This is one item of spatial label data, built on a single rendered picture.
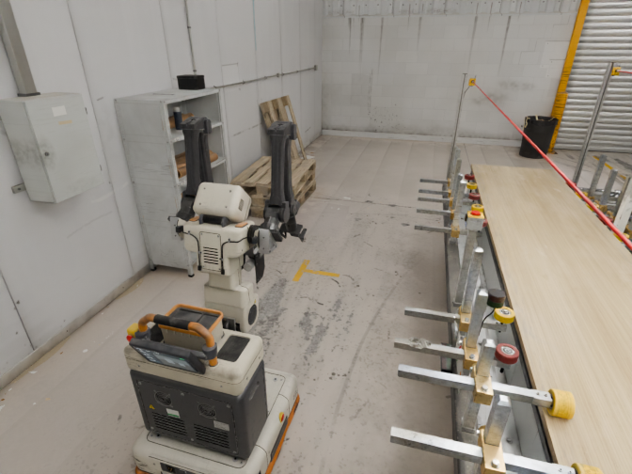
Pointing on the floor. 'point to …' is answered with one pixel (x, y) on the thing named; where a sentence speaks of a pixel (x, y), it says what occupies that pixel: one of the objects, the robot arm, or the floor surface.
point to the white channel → (624, 209)
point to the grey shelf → (150, 125)
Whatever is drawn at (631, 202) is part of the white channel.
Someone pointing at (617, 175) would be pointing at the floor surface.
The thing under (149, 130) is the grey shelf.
